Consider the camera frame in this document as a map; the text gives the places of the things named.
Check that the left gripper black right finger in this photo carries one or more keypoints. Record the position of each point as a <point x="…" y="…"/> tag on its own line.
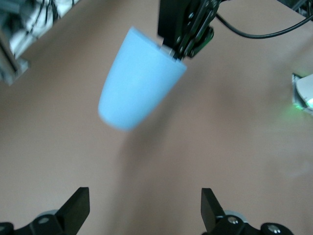
<point x="211" y="210"/>

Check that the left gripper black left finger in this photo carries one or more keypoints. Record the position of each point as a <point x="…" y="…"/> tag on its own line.
<point x="73" y="210"/>

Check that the aluminium frame profile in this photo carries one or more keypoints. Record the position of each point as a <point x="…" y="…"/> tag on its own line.
<point x="14" y="68"/>

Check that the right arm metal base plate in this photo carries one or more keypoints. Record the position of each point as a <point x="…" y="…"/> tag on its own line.
<point x="294" y="98"/>

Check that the light blue plastic cup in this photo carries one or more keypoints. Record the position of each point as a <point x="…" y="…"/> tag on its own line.
<point x="137" y="85"/>

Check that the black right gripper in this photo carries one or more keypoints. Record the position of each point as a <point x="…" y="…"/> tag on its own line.
<point x="171" y="22"/>

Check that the aluminium frame corner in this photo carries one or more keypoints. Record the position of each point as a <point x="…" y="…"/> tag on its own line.
<point x="303" y="7"/>

